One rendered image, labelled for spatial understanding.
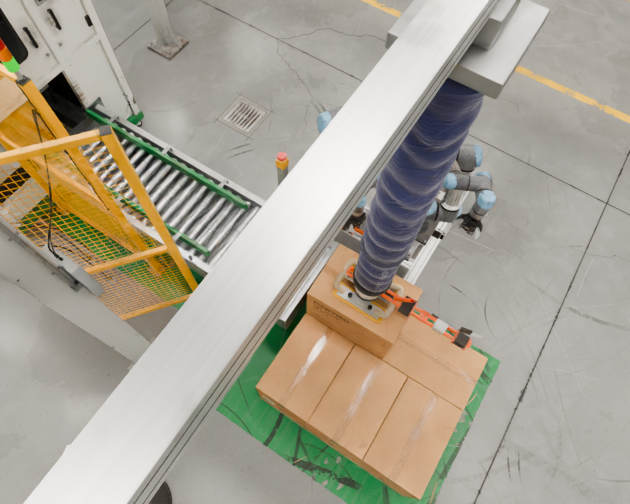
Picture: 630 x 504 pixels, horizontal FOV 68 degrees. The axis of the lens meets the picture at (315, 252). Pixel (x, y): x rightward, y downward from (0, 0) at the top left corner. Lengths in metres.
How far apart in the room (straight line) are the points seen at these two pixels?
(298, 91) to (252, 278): 4.46
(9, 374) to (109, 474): 3.69
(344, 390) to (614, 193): 3.26
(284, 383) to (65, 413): 1.70
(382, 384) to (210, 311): 2.61
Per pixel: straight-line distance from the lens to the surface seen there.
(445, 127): 1.43
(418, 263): 3.86
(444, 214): 2.91
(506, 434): 3.97
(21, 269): 2.13
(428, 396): 3.25
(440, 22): 1.01
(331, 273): 2.94
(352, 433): 3.14
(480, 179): 2.33
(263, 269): 0.67
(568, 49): 6.26
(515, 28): 1.34
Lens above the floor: 3.66
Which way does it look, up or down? 65 degrees down
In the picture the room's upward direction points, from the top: 4 degrees clockwise
